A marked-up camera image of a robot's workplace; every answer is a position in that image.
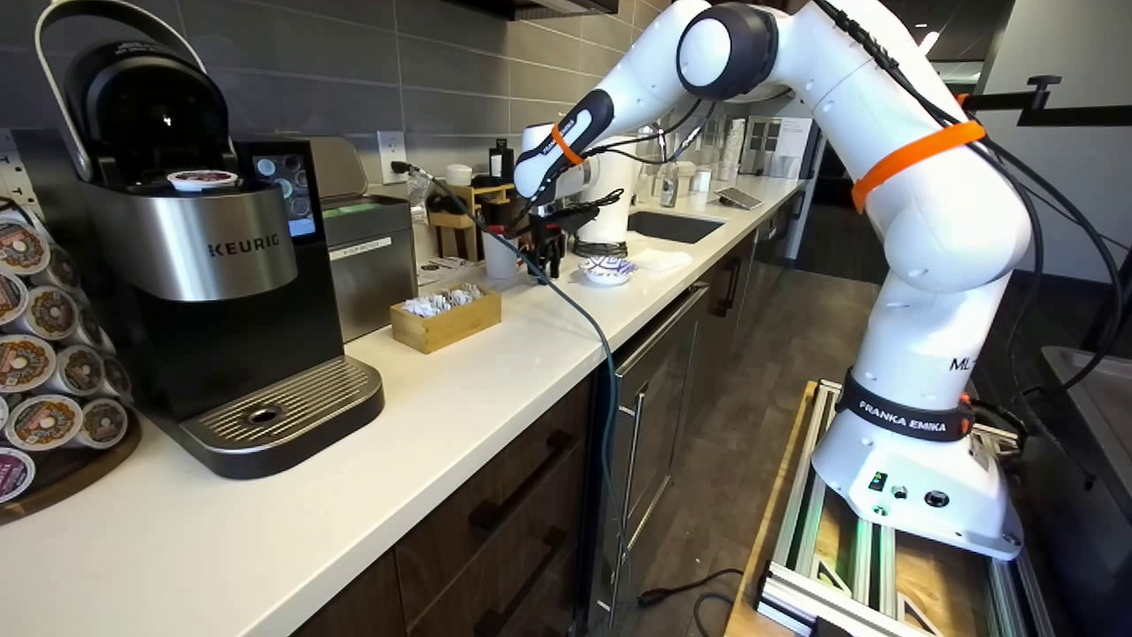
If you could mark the dark side table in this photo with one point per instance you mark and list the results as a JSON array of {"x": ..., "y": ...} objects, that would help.
[{"x": 1096, "y": 401}]

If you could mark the aluminium frame robot cart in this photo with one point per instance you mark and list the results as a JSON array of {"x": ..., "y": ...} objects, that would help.
[{"x": 825, "y": 554}]

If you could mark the white wall outlet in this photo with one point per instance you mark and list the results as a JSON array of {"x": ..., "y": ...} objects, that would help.
[{"x": 389, "y": 151}]

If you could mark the small wooden box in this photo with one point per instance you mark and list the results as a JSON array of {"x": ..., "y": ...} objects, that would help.
[{"x": 448, "y": 325}]

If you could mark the white paper towel roll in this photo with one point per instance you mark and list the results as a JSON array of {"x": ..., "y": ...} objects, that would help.
[{"x": 613, "y": 225}]

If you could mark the black counter sink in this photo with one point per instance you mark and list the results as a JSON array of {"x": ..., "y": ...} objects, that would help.
[{"x": 674, "y": 229}]

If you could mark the white pod in coffee machine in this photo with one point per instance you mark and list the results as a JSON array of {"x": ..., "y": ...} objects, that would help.
[{"x": 198, "y": 179}]

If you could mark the coffee pod with purple lid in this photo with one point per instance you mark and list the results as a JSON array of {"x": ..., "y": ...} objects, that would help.
[{"x": 11, "y": 471}]

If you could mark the stainless steel appliance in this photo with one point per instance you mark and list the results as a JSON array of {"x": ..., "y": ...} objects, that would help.
[{"x": 372, "y": 268}]

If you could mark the dark glass bottle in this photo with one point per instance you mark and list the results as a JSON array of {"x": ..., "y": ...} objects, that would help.
[{"x": 498, "y": 161}]

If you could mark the dark coffee pod carousel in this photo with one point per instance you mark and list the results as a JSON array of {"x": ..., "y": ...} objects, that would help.
[{"x": 73, "y": 465}]

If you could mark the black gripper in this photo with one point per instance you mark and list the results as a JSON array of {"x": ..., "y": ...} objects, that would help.
[{"x": 551, "y": 225}]

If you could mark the white sachets pile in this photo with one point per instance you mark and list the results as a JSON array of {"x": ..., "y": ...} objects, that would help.
[{"x": 438, "y": 302}]

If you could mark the coffee pod with brown lid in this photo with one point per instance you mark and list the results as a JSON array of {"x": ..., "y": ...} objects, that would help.
[
  {"x": 8, "y": 299},
  {"x": 79, "y": 370},
  {"x": 54, "y": 314},
  {"x": 102, "y": 424},
  {"x": 44, "y": 424},
  {"x": 23, "y": 361},
  {"x": 23, "y": 248}
]

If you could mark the black silver Keurig coffee machine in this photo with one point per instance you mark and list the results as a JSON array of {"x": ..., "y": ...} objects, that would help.
[{"x": 212, "y": 306}]

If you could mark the wooden condiment organizer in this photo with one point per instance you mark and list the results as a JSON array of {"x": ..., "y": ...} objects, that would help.
[{"x": 459, "y": 219}]

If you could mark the small white patterned plate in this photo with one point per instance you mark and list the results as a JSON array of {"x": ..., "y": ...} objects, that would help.
[{"x": 609, "y": 271}]

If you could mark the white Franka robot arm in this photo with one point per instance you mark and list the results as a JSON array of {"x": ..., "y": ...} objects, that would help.
[{"x": 941, "y": 234}]

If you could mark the clear bottles group by sink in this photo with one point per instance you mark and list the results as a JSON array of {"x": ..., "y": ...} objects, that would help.
[{"x": 675, "y": 179}]

